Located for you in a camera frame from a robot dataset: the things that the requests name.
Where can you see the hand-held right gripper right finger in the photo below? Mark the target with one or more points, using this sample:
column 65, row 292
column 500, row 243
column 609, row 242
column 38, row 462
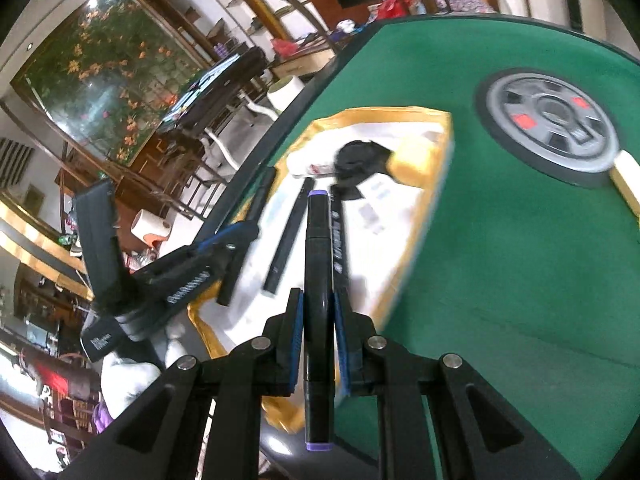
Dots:
column 342, row 340

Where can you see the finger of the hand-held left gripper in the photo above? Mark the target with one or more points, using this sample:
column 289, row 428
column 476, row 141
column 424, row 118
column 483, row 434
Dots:
column 231, row 277
column 232, row 235

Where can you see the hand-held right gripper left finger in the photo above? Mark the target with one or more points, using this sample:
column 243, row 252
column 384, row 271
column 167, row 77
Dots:
column 296, row 340

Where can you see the black marker purple caps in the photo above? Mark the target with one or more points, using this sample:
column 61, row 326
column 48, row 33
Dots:
column 317, row 270

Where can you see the white tray gold taped rim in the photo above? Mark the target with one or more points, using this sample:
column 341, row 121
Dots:
column 380, row 240

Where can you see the person's left hand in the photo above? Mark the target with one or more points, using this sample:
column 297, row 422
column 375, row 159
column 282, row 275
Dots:
column 135, row 375

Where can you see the orange white stool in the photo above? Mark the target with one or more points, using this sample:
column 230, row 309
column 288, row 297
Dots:
column 150, row 225

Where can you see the white plastic chair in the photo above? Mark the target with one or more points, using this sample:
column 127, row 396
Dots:
column 220, row 147

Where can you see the small white bottle red mark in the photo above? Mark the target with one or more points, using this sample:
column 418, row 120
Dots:
column 305, row 162

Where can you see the black side table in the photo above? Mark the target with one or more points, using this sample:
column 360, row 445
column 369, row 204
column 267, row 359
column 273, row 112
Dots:
column 235, row 72

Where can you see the red bag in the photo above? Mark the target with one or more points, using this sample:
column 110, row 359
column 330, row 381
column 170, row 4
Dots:
column 395, row 6

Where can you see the round grey table control panel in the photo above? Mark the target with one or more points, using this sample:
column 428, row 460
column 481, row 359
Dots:
column 505, row 105

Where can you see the white beige eraser block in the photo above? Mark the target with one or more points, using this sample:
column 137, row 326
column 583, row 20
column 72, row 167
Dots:
column 627, row 180

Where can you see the large floral wall painting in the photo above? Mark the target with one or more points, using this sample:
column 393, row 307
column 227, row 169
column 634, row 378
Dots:
column 100, row 75

